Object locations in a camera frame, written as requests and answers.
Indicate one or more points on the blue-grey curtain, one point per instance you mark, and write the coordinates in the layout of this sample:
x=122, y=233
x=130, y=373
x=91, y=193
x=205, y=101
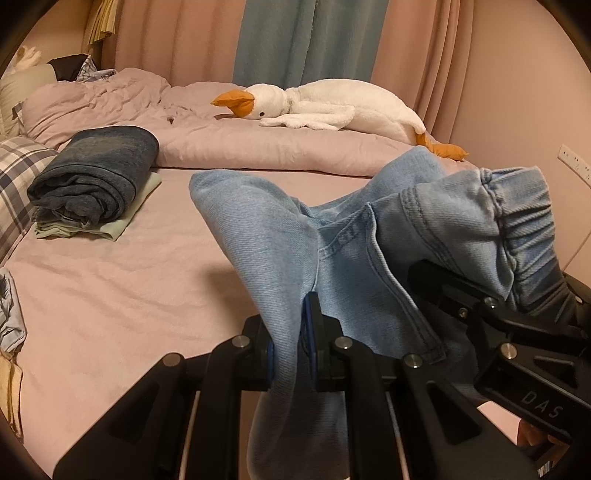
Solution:
x=300, y=37

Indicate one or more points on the blue checked shirt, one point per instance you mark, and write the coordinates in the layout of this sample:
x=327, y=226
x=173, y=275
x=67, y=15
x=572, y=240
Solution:
x=94, y=73

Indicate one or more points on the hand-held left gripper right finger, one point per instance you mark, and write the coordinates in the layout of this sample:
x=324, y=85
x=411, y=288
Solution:
x=311, y=341

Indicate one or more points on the plaid pillow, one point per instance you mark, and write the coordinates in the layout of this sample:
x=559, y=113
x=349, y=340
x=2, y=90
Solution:
x=18, y=184

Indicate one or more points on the crumpled light blue cloth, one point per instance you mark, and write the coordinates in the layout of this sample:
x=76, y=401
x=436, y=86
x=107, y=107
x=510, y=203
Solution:
x=9, y=314

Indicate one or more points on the pink quilt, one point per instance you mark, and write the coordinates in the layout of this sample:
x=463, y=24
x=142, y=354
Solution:
x=207, y=138

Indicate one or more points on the yellow striped cloth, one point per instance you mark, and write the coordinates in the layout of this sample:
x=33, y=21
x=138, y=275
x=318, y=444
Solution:
x=104, y=21

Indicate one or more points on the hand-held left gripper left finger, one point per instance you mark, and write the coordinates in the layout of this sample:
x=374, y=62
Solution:
x=258, y=364

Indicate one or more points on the folded light green cloth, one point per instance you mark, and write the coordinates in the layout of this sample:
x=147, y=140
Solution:
x=138, y=198

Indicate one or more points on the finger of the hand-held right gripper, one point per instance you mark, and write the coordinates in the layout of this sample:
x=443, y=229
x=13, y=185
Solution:
x=461, y=295
x=582, y=304

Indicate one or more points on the pink curtain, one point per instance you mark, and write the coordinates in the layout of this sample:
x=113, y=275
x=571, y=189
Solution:
x=415, y=46
x=175, y=37

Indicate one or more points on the dark cloth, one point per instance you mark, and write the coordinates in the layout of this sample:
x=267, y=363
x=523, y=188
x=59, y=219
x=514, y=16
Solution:
x=69, y=67

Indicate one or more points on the light blue denim pants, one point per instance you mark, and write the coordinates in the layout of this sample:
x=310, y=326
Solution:
x=277, y=240

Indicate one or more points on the person's right hand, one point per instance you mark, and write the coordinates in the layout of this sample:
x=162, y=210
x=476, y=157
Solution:
x=531, y=434

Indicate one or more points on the folded dark blue jeans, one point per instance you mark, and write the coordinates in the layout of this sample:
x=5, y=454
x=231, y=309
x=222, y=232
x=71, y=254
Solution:
x=97, y=166

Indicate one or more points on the beige pillow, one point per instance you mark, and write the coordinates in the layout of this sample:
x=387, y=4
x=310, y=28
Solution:
x=23, y=92

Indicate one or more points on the small cream plush toy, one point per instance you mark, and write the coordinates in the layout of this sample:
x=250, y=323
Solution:
x=27, y=57

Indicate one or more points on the white goose plush toy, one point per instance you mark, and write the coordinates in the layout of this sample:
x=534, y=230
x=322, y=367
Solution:
x=332, y=104

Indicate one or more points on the white wall socket strip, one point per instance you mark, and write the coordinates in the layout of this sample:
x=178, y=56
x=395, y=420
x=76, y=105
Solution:
x=576, y=162

